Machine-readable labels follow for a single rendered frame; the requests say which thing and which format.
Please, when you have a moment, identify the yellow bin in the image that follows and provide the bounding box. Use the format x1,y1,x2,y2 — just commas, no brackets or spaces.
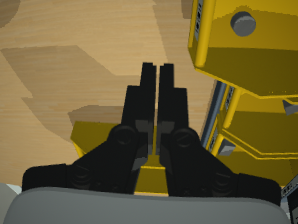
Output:
219,84,298,155
188,0,298,99
70,121,168,194
205,114,298,187

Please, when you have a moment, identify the grey steel disc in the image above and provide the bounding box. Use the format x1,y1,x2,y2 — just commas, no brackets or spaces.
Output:
230,11,256,37

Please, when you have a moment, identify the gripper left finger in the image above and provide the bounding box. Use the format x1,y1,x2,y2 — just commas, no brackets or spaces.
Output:
22,62,157,195

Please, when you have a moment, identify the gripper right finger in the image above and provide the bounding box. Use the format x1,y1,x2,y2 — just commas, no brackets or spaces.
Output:
155,63,281,207

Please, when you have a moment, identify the dark grey case with handle slot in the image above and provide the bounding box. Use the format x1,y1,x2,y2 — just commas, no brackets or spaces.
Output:
287,188,298,224

